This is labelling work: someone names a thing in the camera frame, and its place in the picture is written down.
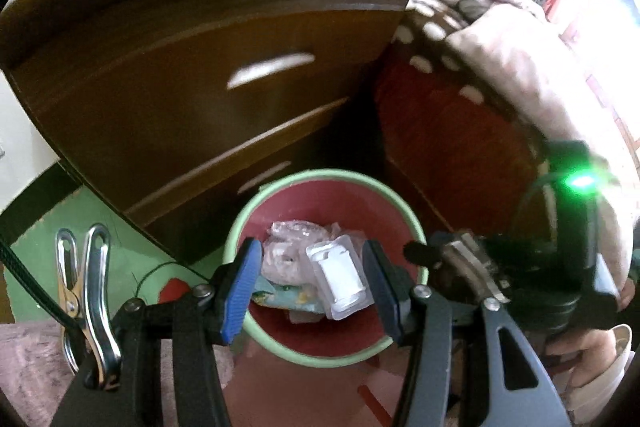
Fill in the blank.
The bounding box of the clear plastic box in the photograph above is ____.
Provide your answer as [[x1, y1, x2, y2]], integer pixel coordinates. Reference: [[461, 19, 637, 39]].
[[305, 234, 376, 323]]

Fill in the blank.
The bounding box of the pink patterned quilt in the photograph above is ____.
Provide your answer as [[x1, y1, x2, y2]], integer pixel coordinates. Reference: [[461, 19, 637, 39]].
[[445, 4, 640, 303]]

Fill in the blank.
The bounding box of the teal printed wipes packet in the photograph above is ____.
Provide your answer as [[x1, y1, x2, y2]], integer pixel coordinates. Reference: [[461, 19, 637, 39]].
[[251, 279, 328, 314]]

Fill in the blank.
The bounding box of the green foam floor mat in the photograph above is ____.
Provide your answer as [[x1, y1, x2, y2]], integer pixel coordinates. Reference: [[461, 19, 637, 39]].
[[10, 187, 226, 325]]

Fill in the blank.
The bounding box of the clear plastic bag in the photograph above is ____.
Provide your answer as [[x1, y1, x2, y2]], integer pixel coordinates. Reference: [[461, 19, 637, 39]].
[[262, 219, 361, 284]]

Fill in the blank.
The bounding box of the person's right hand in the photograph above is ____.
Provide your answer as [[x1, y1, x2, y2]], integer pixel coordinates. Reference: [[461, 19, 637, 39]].
[[544, 279, 638, 390]]

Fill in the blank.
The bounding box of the black cable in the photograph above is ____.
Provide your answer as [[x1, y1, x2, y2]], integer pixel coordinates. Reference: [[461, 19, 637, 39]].
[[0, 237, 81, 348]]

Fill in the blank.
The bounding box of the pink fluffy cloth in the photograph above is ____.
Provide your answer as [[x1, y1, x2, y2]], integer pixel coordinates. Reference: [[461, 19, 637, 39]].
[[0, 322, 236, 427]]

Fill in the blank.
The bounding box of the red-brown bed side rail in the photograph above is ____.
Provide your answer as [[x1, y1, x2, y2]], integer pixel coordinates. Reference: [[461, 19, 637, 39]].
[[372, 52, 551, 240]]

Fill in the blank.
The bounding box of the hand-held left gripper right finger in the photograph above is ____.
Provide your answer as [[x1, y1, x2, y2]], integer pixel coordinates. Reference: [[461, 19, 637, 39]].
[[362, 238, 571, 427]]

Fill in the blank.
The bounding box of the metal spring clip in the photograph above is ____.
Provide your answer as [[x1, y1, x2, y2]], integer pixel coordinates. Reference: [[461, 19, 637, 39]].
[[55, 224, 124, 389], [440, 232, 507, 304]]

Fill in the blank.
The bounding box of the red bin with green rim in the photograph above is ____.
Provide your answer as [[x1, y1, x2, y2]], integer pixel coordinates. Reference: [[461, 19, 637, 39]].
[[222, 169, 430, 369]]

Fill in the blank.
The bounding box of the brown wooden nightstand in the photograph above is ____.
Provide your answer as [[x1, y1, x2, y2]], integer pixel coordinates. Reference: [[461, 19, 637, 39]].
[[0, 0, 436, 268]]

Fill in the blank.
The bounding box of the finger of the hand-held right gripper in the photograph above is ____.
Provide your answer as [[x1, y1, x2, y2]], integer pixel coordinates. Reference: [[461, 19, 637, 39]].
[[402, 240, 442, 269]]

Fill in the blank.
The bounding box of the brown white dotted blanket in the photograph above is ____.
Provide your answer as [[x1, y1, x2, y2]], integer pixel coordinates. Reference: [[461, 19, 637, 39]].
[[392, 0, 556, 168]]

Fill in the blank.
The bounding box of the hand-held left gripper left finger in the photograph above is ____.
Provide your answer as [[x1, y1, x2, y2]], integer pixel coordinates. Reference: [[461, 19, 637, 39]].
[[50, 236, 264, 427]]

